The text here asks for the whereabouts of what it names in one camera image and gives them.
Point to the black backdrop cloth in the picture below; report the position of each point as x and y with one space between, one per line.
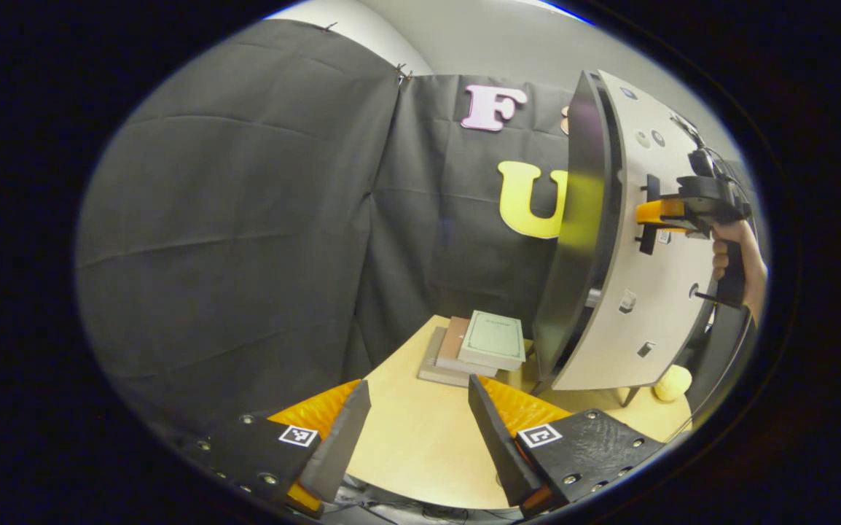
231 255

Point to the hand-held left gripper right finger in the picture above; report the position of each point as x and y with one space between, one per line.
497 445

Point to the brown book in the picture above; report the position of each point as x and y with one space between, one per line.
453 343

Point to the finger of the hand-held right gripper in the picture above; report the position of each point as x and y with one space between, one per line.
657 211

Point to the black cabinet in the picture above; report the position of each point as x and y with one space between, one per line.
573 292

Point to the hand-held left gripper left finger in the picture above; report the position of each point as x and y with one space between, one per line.
337 448

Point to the yellow plush ball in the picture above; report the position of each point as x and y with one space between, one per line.
672 383

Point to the grey cabinet door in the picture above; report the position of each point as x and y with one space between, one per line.
654 328

